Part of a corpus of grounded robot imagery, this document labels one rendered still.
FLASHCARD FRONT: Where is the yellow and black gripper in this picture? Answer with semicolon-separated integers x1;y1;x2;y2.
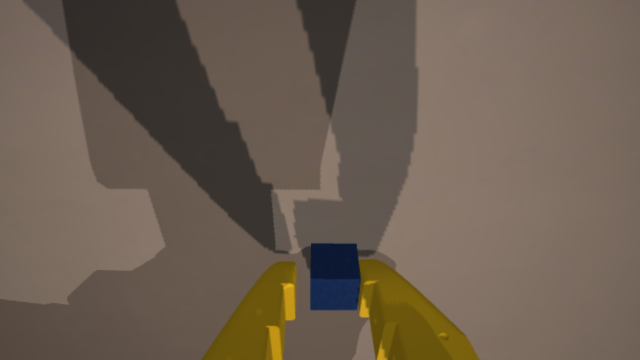
201;259;480;360

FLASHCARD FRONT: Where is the blue cube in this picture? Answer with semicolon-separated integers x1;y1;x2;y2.
310;243;361;310

